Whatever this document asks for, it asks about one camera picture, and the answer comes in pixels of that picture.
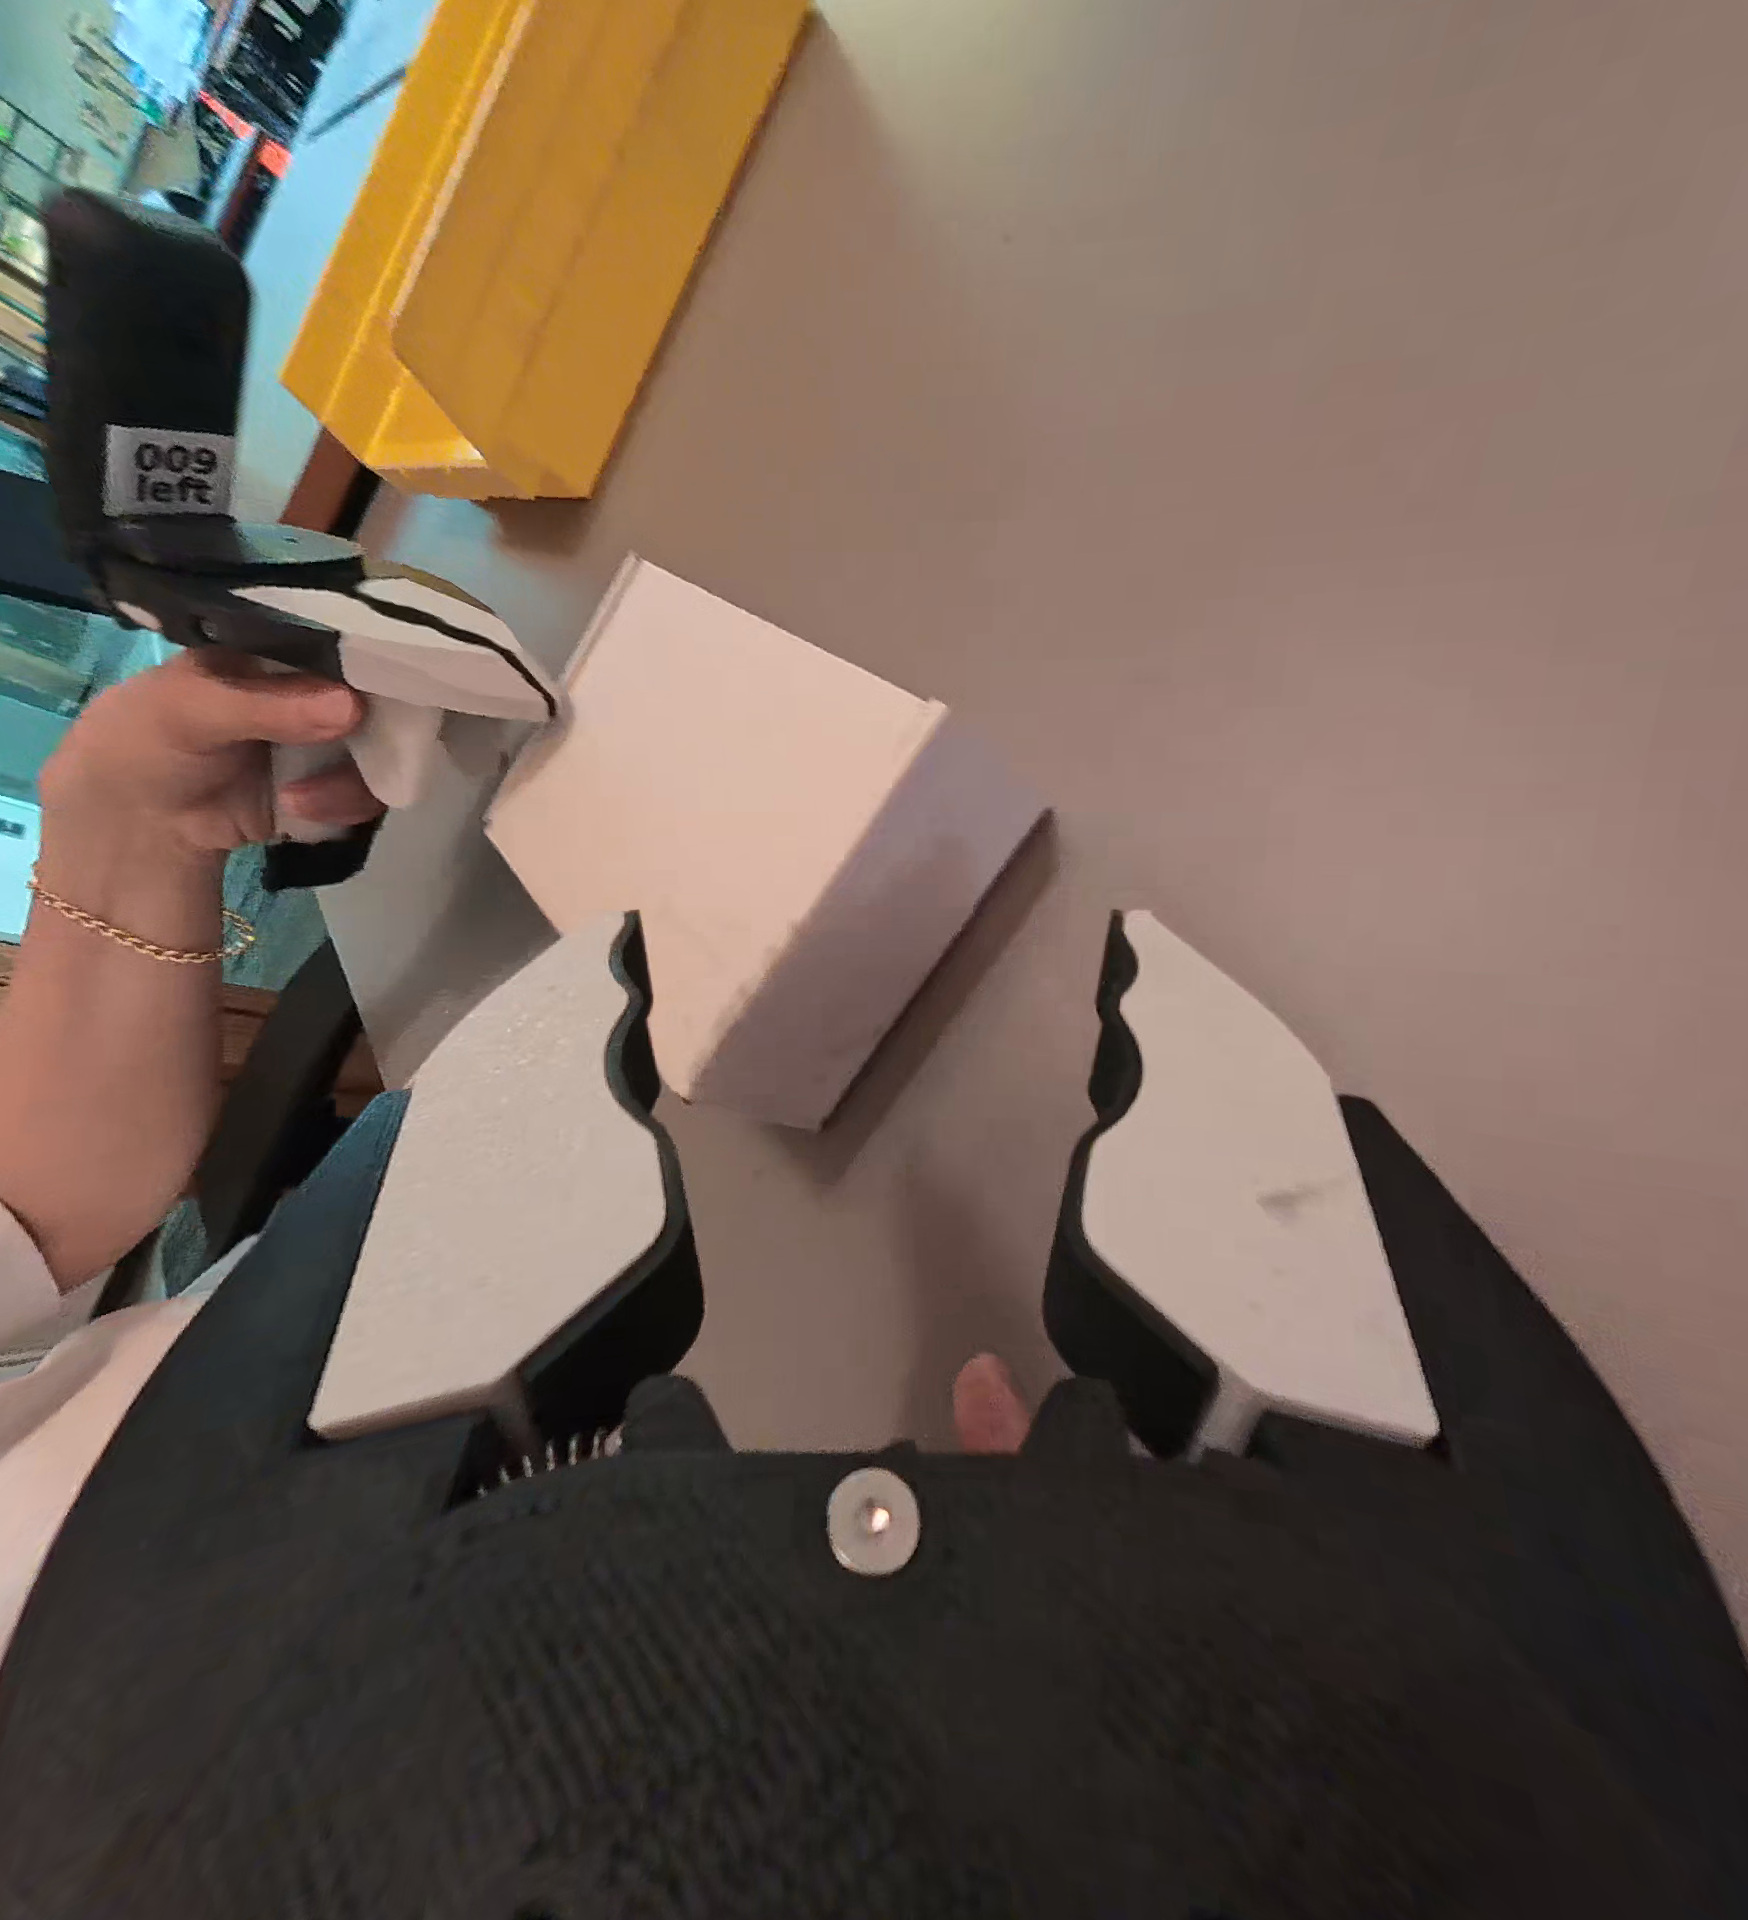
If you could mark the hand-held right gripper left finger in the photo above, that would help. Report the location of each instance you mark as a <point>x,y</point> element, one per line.
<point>499,1202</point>

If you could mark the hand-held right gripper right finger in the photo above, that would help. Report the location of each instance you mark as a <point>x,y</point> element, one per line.
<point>1250,1216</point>

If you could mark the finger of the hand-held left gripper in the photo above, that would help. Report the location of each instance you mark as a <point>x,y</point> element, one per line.
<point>454,676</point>
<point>409,596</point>

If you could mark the white cardboard box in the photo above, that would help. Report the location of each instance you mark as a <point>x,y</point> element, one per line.
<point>755,841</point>

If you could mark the large yellow plastic bin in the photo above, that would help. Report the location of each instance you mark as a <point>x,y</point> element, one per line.
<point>544,225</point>

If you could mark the person's left forearm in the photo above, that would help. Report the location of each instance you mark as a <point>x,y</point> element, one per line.
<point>80,1081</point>

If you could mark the person's left hand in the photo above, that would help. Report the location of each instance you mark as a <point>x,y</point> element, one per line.
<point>154,781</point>

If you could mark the person's right hand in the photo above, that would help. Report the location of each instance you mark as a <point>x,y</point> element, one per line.
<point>987,1409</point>

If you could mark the person's white garment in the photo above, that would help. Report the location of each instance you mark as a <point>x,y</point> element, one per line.
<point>4,1500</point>

